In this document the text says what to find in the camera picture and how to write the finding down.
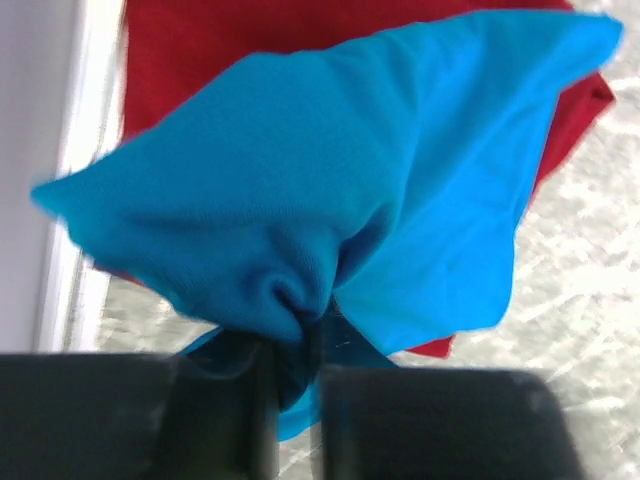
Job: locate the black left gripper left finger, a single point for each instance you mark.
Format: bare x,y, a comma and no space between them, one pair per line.
207,415

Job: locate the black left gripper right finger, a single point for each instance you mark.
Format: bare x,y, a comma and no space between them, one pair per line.
383,421

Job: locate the blue t shirt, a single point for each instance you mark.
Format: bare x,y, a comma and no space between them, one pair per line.
325,190

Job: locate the folded red t shirt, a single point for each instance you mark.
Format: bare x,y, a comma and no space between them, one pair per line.
200,50

